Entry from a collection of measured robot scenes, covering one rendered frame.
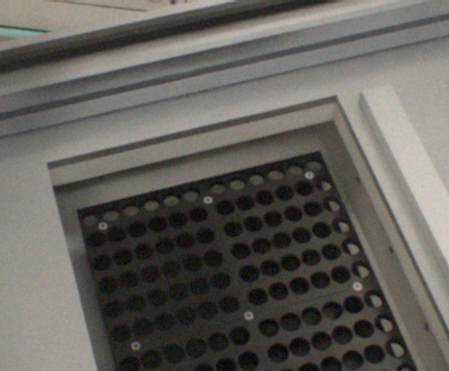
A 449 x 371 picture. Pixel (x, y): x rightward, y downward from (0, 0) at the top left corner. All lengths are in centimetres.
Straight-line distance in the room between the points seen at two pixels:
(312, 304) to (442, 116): 16
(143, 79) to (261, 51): 8
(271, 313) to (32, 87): 21
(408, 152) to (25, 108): 25
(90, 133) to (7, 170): 6
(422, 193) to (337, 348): 11
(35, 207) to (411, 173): 24
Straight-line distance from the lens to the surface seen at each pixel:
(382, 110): 65
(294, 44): 66
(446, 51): 71
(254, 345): 62
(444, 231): 60
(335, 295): 64
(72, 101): 65
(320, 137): 79
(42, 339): 58
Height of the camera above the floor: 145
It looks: 55 degrees down
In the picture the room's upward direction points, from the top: straight up
